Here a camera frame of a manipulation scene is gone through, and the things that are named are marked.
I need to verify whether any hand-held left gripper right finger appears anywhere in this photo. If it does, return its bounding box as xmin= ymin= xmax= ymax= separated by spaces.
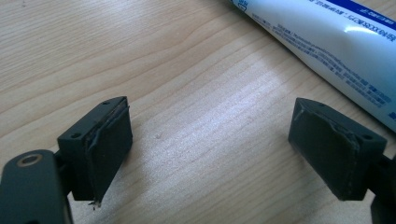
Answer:
xmin=288 ymin=97 xmax=388 ymax=202

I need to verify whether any white and blue toothpaste tube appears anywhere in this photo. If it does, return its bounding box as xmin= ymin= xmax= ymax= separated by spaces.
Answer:
xmin=228 ymin=0 xmax=396 ymax=133

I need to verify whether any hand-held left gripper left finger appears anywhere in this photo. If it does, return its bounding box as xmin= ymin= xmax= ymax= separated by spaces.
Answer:
xmin=57 ymin=95 xmax=134 ymax=207

